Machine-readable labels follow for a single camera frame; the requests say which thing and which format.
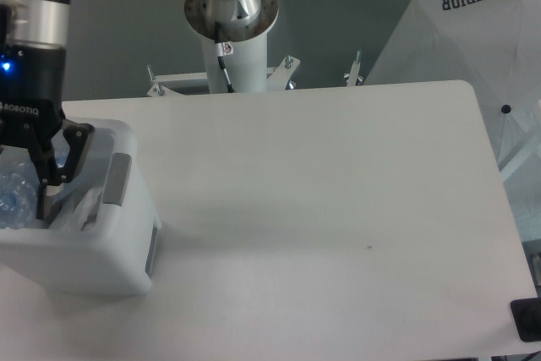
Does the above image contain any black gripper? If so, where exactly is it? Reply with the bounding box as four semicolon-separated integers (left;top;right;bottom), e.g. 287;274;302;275
0;39;96;222

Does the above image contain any crushed clear plastic bottle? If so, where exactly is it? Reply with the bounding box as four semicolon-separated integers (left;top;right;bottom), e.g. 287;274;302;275
0;147;71;230

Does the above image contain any clear plastic bag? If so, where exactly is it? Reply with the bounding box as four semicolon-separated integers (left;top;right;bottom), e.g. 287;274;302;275
49;186;104;232

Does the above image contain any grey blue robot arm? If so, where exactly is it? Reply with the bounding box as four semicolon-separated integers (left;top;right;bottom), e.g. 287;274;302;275
1;0;95;222

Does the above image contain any white plastic trash can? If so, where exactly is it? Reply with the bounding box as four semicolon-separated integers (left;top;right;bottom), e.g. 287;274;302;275
1;118;161;296

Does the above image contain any metal clamp bolt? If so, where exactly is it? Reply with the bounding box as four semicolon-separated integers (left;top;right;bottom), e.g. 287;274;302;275
343;50;363;87

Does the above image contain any white superior umbrella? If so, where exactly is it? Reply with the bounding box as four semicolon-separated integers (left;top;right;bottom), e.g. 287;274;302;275
366;0;540;172

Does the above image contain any black device at table edge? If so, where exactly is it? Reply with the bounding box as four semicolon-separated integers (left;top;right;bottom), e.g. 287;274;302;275
510;298;540;342

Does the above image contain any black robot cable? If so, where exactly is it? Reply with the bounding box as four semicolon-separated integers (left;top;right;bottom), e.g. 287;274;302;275
213;20;236;94

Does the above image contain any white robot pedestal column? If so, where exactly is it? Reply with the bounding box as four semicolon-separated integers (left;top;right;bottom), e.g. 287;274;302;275
184;0;279;94

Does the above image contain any white mounting bracket frame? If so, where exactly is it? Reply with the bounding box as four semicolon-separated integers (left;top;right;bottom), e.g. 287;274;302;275
146;55;301;97

